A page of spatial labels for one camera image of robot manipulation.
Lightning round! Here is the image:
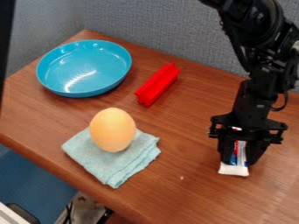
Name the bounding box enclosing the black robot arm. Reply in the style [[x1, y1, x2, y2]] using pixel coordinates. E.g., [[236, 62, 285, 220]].
[[198, 0, 299, 165]]

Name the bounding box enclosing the orange egg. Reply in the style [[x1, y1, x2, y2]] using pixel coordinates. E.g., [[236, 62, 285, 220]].
[[88, 108, 136, 152]]

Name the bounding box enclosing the blue plastic plate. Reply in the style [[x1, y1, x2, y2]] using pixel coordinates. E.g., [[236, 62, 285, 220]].
[[36, 39, 132, 98]]

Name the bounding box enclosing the red plastic block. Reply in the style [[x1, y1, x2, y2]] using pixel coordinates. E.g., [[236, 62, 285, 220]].
[[134, 63, 180, 107]]

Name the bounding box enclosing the light blue folded cloth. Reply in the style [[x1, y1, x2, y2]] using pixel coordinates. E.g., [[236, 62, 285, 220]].
[[61, 129, 161, 189]]

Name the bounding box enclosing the white object bottom left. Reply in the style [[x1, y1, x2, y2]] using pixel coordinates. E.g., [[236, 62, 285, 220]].
[[0, 202, 41, 224]]

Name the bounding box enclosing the white toothpaste tube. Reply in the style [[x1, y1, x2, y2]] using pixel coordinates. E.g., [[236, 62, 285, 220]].
[[218, 136, 248, 177]]

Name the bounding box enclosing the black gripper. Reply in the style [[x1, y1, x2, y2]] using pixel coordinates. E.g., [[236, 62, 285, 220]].
[[209, 80, 287, 165]]

